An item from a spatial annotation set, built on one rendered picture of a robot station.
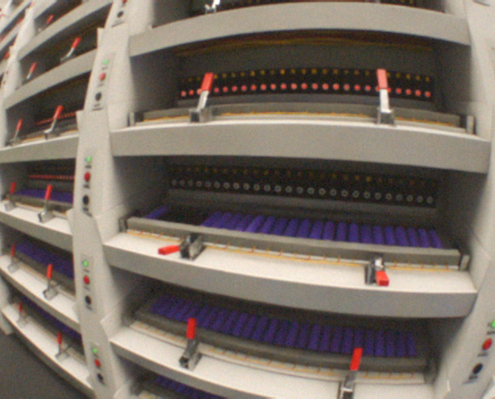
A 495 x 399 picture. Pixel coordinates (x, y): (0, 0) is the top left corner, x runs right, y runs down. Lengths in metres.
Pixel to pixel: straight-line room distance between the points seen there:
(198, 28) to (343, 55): 0.30
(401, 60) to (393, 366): 0.58
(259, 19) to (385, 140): 0.26
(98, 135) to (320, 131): 0.39
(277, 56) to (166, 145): 0.33
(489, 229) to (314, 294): 0.26
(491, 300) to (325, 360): 0.28
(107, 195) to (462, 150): 0.57
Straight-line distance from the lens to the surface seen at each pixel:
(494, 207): 0.41
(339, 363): 0.49
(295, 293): 0.38
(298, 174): 0.51
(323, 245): 0.40
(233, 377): 0.49
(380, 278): 0.31
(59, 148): 0.68
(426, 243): 0.46
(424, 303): 0.40
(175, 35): 0.53
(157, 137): 0.46
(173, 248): 0.38
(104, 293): 0.57
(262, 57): 0.65
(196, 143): 0.42
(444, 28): 0.48
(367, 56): 0.63
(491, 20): 0.54
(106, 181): 0.53
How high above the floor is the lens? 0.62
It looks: 1 degrees down
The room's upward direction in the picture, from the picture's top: 4 degrees clockwise
